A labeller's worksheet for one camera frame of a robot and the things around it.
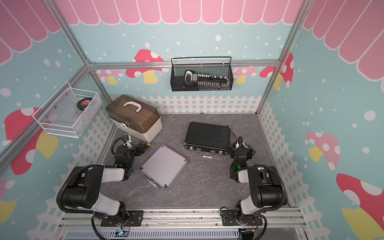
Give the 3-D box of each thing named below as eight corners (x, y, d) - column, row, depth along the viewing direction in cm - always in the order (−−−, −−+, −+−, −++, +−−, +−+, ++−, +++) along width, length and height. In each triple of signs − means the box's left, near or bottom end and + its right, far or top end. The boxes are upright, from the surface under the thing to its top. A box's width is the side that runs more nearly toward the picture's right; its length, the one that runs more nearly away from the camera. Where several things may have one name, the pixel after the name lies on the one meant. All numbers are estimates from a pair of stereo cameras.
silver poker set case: (140, 175, 91) (137, 170, 86) (164, 149, 102) (162, 143, 97) (166, 194, 84) (164, 191, 79) (188, 164, 95) (188, 159, 90)
